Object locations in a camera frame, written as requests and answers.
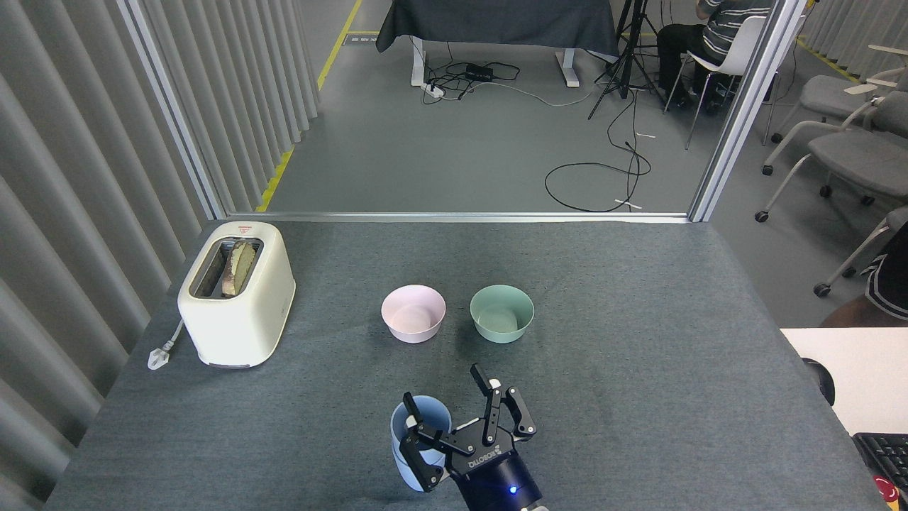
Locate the black tripod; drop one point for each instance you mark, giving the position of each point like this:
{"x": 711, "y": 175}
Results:
{"x": 624, "y": 64}

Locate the silver frame post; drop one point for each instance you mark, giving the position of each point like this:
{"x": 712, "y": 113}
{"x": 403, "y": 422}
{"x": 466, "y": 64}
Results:
{"x": 745, "y": 106}
{"x": 174, "y": 113}

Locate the cream white toaster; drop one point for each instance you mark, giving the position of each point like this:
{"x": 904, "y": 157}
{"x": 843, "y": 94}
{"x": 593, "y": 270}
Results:
{"x": 241, "y": 326}

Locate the white power strip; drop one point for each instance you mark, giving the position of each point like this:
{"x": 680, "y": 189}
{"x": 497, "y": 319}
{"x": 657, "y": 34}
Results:
{"x": 433, "y": 89}

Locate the green bowl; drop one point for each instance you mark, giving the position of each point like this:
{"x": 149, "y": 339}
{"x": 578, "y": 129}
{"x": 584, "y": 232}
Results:
{"x": 502, "y": 325}

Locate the toasted bread slice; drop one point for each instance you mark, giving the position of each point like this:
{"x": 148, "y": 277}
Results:
{"x": 240, "y": 266}

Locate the black computer mouse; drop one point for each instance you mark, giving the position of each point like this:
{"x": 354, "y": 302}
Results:
{"x": 821, "y": 380}

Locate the table with dark cloth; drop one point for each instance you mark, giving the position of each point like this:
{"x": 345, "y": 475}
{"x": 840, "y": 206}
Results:
{"x": 496, "y": 21}

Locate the black keyboard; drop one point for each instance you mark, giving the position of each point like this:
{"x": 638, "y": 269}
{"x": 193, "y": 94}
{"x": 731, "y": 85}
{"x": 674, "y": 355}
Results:
{"x": 887, "y": 454}

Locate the seated person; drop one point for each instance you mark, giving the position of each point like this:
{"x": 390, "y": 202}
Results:
{"x": 716, "y": 39}

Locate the white chair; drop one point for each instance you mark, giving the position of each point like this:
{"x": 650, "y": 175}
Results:
{"x": 741, "y": 50}

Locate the black power adapter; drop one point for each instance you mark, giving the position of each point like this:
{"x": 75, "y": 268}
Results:
{"x": 479, "y": 72}

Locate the silver frame rail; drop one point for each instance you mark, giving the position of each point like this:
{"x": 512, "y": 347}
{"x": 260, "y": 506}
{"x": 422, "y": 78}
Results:
{"x": 454, "y": 217}

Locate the white desk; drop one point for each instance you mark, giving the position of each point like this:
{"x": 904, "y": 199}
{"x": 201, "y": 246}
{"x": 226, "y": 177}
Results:
{"x": 858, "y": 376}

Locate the red round button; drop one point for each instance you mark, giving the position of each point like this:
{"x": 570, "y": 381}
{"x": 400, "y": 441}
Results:
{"x": 887, "y": 493}

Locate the grey wheeled chair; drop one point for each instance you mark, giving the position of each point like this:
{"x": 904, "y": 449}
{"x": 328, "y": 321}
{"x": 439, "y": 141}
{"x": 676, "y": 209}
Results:
{"x": 837, "y": 96}
{"x": 858, "y": 163}
{"x": 855, "y": 255}

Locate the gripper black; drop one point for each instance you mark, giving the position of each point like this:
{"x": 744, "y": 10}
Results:
{"x": 496, "y": 479}

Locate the pink bowl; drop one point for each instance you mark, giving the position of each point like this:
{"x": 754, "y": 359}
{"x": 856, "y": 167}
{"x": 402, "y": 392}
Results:
{"x": 413, "y": 323}

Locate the person in dark shorts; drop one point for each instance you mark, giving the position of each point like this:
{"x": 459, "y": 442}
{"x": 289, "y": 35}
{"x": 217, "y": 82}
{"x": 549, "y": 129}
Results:
{"x": 890, "y": 284}

